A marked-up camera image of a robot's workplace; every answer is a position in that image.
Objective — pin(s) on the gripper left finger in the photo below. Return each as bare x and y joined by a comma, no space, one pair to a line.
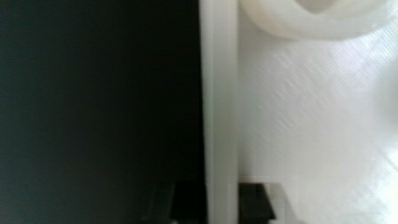
177,205

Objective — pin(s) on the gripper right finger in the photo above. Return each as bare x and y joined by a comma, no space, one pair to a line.
254,207

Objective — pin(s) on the white square table top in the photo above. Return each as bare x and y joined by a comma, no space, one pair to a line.
300,108

